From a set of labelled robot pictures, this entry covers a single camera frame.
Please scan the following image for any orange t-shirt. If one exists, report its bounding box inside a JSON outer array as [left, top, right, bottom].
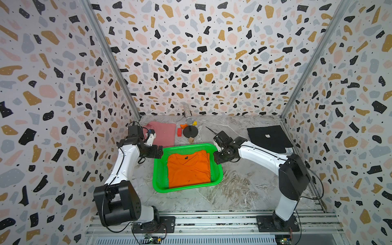
[[167, 150, 211, 189]]

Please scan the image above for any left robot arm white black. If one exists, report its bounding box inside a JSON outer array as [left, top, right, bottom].
[[94, 139, 163, 230]]

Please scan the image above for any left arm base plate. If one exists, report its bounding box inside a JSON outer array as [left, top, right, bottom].
[[132, 216, 176, 234]]

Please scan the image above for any black folded t-shirt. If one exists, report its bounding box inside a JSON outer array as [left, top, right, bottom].
[[247, 125, 294, 154]]

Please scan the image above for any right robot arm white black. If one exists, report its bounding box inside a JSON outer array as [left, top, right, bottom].
[[213, 131, 310, 230]]

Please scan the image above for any black round disc stand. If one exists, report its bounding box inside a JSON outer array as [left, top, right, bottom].
[[183, 126, 199, 138]]

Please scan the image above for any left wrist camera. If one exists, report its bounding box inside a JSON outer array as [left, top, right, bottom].
[[145, 129, 156, 146]]

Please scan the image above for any green plastic basket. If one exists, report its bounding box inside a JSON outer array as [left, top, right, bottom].
[[152, 144, 224, 194]]

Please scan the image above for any pink t-shirt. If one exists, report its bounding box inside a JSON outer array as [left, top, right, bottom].
[[145, 121, 176, 148]]

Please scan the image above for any aluminium rail frame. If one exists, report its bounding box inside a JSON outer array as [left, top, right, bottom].
[[86, 210, 349, 245]]

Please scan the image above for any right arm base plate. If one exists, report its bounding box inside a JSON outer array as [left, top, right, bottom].
[[256, 214, 300, 232]]

